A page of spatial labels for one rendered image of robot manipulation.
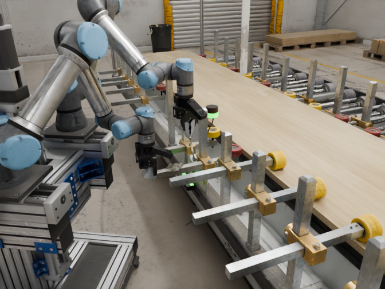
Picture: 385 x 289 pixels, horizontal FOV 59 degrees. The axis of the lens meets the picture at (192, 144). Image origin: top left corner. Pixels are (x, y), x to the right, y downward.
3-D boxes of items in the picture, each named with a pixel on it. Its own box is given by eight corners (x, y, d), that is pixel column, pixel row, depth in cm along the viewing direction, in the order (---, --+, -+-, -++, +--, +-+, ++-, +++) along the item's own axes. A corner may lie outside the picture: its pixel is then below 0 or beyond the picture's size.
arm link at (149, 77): (73, -19, 130) (160, 79, 134) (90, -19, 139) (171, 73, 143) (59, 4, 136) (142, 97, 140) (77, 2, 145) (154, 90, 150)
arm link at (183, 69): (177, 57, 151) (196, 58, 149) (179, 81, 156) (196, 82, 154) (171, 60, 145) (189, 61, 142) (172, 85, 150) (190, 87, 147)
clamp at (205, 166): (205, 174, 165) (205, 164, 163) (195, 161, 177) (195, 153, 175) (216, 171, 167) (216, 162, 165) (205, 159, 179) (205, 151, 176)
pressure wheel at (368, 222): (366, 218, 105) (347, 217, 113) (373, 244, 104) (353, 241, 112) (381, 213, 107) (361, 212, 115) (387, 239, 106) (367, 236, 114)
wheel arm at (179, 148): (142, 161, 182) (142, 153, 180) (141, 158, 185) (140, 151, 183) (217, 146, 196) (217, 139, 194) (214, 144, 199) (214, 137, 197)
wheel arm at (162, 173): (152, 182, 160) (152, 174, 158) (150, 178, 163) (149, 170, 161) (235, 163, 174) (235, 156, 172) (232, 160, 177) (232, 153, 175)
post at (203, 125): (201, 196, 179) (200, 109, 158) (199, 192, 182) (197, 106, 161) (207, 194, 180) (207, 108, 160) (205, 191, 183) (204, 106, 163)
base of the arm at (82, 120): (50, 131, 161) (45, 111, 157) (65, 119, 175) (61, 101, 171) (79, 132, 159) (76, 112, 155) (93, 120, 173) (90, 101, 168)
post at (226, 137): (223, 228, 159) (224, 134, 139) (219, 224, 162) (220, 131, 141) (229, 226, 160) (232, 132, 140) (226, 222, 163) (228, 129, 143)
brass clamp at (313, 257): (309, 267, 98) (311, 253, 96) (281, 237, 109) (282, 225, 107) (326, 261, 100) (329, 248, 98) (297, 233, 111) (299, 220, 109)
